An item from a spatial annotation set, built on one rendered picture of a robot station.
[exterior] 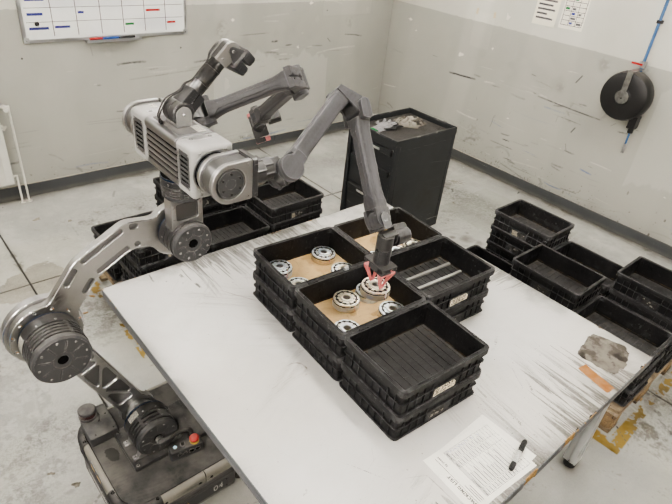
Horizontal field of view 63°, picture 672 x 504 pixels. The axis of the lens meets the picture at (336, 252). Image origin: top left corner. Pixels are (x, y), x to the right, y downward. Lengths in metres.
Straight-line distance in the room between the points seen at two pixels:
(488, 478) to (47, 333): 1.39
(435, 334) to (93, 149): 3.47
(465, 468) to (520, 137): 3.99
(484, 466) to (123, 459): 1.35
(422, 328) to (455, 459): 0.49
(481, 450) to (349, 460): 0.43
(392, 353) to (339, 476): 0.46
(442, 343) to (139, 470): 1.24
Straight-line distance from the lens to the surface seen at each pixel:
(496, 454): 1.93
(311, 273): 2.26
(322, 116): 1.78
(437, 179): 4.02
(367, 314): 2.09
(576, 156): 5.19
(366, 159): 1.82
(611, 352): 2.50
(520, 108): 5.39
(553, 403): 2.17
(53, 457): 2.80
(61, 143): 4.75
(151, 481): 2.33
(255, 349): 2.09
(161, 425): 2.28
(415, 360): 1.94
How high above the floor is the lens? 2.13
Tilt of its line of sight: 33 degrees down
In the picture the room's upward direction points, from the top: 7 degrees clockwise
